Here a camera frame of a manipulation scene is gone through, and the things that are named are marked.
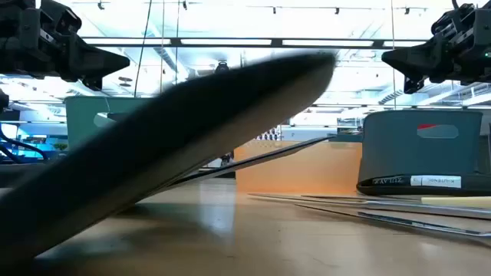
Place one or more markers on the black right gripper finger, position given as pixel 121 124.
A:
pixel 413 86
pixel 418 59

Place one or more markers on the black slotted spatula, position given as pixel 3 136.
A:
pixel 268 155
pixel 153 145

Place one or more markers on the steel table knife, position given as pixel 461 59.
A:
pixel 403 207
pixel 422 225

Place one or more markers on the teal plastic bin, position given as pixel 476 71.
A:
pixel 80 122

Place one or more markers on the blue-grey plastic bin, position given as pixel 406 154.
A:
pixel 383 153

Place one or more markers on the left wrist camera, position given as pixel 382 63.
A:
pixel 61 19

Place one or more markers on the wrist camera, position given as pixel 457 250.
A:
pixel 61 19
pixel 452 23

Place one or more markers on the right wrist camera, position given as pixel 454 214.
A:
pixel 452 23

